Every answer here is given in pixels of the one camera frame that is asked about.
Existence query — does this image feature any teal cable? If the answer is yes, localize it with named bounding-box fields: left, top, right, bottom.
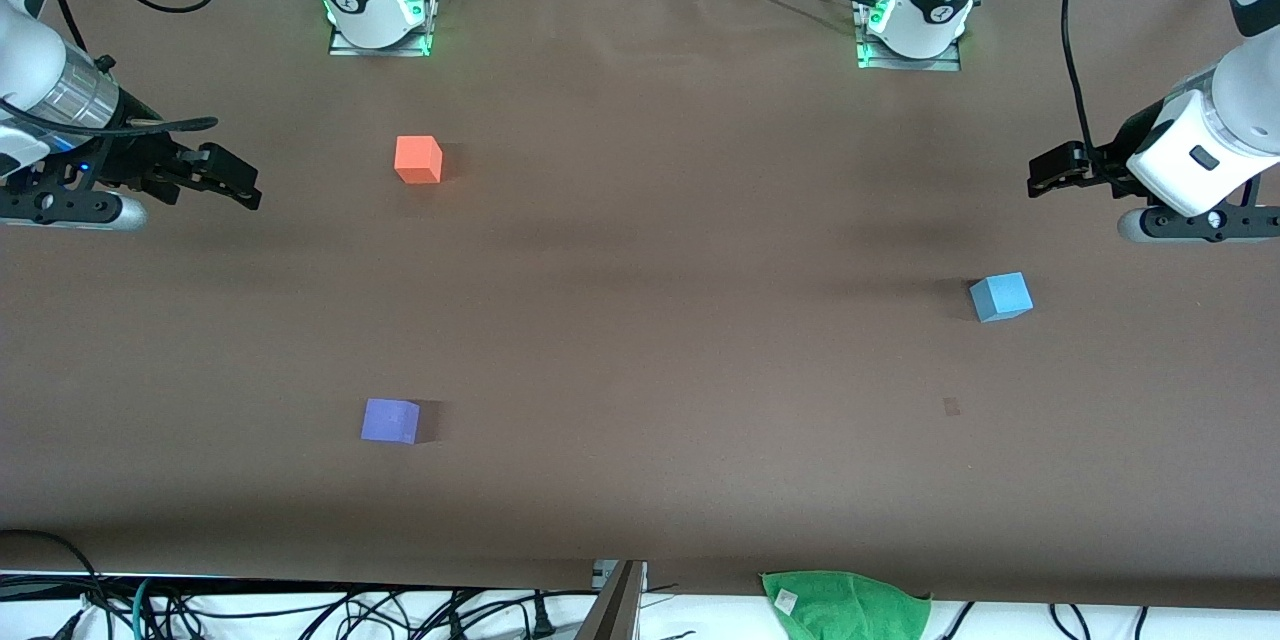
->
left=130, top=577, right=157, bottom=640

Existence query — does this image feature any green cloth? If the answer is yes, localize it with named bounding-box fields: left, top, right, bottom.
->
left=760, top=570, right=933, bottom=640

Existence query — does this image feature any purple foam block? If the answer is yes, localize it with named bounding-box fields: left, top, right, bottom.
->
left=360, top=397, right=421, bottom=445

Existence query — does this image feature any orange foam block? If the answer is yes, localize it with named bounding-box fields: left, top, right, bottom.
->
left=393, top=135, right=444, bottom=186

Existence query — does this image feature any grey metal post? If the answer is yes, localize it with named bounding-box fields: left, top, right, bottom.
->
left=573, top=560, right=647, bottom=640

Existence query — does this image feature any blue foam block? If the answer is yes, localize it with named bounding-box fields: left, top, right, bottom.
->
left=968, top=271, right=1034, bottom=324

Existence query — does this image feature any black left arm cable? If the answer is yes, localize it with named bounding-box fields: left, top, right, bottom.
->
left=1060, top=0, right=1113, bottom=171

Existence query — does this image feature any brown table cover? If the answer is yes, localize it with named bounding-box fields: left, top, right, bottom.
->
left=0, top=0, right=1280, bottom=611

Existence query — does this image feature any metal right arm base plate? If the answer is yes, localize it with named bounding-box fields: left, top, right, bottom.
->
left=328, top=0, right=433, bottom=58

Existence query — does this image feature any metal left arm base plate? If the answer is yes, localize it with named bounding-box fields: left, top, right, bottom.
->
left=855, top=0, right=963, bottom=73

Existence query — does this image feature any thick black cable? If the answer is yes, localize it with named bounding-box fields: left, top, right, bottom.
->
left=0, top=530, right=103, bottom=613

